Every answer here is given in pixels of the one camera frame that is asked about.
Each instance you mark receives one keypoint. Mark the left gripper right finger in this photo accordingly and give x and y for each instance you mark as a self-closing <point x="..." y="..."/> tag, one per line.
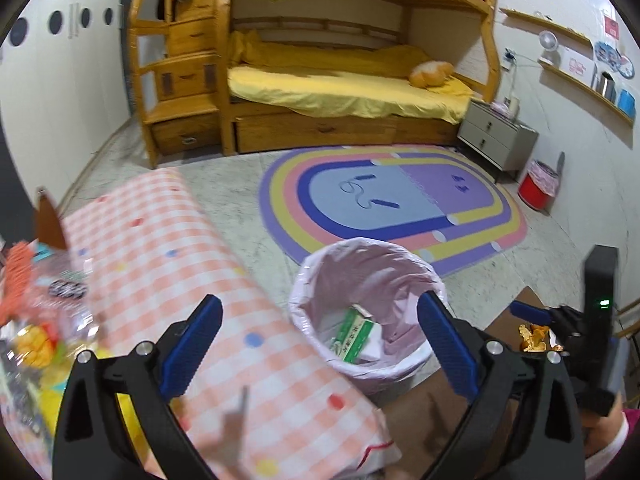
<point x="522" y="418"/>

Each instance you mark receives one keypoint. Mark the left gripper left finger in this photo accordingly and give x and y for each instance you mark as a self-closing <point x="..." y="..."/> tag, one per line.
<point x="91" y="438"/>

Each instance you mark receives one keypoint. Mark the clear plastic packaging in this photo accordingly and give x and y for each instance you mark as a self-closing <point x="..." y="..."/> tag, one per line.
<point x="56" y="322"/>

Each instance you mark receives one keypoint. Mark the green cardboard box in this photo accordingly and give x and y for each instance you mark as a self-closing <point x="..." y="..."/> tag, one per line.
<point x="352" y="335"/>

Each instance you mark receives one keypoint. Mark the yellow mesh net bag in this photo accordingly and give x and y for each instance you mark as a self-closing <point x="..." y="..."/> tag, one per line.
<point x="50" y="393"/>

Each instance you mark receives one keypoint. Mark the orange mesh net bag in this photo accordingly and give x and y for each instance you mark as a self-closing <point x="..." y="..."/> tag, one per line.
<point x="16" y="282"/>

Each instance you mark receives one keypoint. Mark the pink lined trash bin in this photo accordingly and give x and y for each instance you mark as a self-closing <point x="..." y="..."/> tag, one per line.
<point x="383" y="281"/>

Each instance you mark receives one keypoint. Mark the right hand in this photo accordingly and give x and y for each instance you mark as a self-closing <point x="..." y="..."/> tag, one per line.
<point x="600" y="431"/>

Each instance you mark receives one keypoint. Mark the orange peels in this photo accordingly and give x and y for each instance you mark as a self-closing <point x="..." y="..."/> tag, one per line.
<point x="537" y="339"/>

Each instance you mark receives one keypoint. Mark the brown cardboard sheet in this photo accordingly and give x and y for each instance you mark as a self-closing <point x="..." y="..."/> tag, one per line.
<point x="422" y="420"/>

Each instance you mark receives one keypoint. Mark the pink checkered tablecloth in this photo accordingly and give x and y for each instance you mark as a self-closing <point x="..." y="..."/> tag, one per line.
<point x="262" y="404"/>

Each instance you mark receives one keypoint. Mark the red bucket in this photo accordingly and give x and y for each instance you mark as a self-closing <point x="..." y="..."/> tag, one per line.
<point x="539" y="185"/>

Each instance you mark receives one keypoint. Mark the rainbow oval rug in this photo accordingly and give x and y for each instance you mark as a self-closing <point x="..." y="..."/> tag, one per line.
<point x="433" y="201"/>

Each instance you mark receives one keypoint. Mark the brown paper disc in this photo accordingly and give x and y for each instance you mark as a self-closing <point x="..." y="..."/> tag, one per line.
<point x="49" y="230"/>

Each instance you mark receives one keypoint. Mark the grey nightstand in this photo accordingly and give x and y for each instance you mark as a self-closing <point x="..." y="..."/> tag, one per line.
<point x="503" y="143"/>

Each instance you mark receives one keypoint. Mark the white desk fan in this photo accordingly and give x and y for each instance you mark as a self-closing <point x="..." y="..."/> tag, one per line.
<point x="550" y="48"/>

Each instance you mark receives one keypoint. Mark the orange plush pillow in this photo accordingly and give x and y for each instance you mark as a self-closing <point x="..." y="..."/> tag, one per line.
<point x="431" y="74"/>

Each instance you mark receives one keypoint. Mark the white wardrobe with dots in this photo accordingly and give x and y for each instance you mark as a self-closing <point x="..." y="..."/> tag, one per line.
<point x="62" y="89"/>

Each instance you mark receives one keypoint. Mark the yellow bed sheet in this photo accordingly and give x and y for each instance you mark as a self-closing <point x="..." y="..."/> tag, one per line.
<point x="330" y="82"/>

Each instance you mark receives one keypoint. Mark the wooden stair drawers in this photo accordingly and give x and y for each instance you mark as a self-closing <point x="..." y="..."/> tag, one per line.
<point x="179" y="75"/>

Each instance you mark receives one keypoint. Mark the wooden bunk bed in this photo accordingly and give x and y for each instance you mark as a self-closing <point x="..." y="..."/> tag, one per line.
<point x="351" y="24"/>

